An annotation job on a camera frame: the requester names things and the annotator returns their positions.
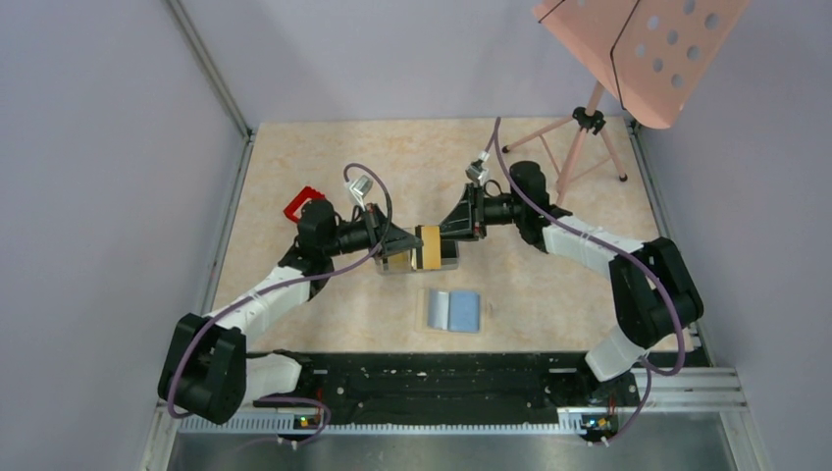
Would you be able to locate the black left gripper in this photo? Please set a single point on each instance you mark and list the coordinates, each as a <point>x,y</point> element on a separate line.
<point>396,239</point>

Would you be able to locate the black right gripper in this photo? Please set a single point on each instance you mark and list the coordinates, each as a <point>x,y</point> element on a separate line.
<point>467,220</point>

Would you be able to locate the black card stack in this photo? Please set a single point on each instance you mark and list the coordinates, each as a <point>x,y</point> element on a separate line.
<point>449,250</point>

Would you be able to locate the clear plastic card box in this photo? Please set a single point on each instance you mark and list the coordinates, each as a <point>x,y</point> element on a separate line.
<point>382,266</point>

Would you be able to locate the beige leather card holder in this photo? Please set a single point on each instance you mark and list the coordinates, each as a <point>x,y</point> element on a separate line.
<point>451,311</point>

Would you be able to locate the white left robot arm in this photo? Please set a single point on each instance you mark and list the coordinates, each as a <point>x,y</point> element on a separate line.
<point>210,372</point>

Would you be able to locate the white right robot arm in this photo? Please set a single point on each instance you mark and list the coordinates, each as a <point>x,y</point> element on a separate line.
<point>654,295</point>

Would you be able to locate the yellow card stack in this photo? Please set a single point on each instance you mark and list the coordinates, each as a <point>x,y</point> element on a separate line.
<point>400,261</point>

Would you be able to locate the pink music stand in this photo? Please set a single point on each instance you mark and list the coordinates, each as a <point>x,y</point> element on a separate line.
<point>649,55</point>

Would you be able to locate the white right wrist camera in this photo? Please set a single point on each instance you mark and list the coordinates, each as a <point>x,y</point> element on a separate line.
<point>477,171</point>

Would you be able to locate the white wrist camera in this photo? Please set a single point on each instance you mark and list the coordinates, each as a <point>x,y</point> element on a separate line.
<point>477,171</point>
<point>358,190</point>

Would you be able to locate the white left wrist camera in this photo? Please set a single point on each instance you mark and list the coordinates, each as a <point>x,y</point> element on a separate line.
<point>358,190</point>

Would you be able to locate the red plastic frame block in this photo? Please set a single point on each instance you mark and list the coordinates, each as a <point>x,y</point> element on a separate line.
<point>293,210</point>

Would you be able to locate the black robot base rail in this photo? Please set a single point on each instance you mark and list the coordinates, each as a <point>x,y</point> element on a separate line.
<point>434,389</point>

